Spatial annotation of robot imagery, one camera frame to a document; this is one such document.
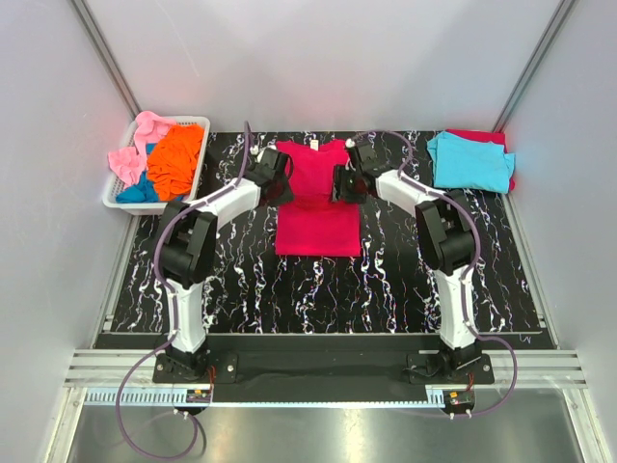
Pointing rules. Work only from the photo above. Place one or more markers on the light pink t shirt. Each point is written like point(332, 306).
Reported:
point(149, 128)

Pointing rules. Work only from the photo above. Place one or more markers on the blue t shirt in basket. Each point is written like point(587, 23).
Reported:
point(131, 170)

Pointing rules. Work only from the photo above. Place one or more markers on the white slotted cable duct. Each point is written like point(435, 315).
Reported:
point(269, 397)

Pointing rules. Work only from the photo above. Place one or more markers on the folded cyan t shirt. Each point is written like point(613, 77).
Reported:
point(462, 163)

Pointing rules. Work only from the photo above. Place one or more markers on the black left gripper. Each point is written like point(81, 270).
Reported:
point(286, 196)

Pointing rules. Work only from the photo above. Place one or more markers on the folded red t shirt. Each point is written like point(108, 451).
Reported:
point(483, 137)

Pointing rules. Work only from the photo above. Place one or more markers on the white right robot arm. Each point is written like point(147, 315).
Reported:
point(447, 240)

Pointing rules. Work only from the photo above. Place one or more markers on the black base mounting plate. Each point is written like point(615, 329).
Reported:
point(345, 363)

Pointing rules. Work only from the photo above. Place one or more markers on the white plastic laundry basket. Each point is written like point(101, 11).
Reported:
point(115, 185)

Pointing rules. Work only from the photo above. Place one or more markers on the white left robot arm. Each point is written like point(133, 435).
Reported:
point(186, 242)

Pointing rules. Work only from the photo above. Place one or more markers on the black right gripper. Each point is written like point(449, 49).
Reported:
point(338, 191)

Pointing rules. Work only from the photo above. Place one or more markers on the orange t shirt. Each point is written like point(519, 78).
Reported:
point(174, 160)

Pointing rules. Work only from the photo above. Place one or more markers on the magenta t shirt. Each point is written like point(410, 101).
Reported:
point(313, 225)

